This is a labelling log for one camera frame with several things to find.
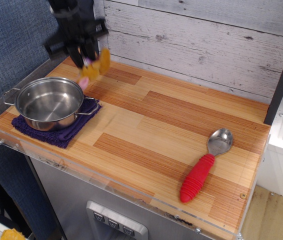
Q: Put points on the stainless steel pot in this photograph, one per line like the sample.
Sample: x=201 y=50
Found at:
x=50 y=103

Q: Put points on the clear acrylic edge guard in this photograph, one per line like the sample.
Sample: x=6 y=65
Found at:
x=145 y=166

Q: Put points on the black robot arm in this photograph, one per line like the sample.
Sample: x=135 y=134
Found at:
x=58 y=5

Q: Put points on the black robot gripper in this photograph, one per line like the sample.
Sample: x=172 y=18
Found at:
x=65 y=39

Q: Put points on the yellow plush bunny toy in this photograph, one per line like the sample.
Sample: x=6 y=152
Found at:
x=93 y=69

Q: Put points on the yellow object at corner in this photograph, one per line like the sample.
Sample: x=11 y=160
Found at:
x=12 y=234

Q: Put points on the silver dispenser button panel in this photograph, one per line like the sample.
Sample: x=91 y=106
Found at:
x=108 y=224

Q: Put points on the purple folded cloth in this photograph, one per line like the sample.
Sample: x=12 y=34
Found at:
x=60 y=138

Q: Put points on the silver toy fridge front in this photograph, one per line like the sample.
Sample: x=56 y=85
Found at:
x=69 y=194

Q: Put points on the red handled metal scoop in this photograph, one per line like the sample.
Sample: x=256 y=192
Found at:
x=218 y=143

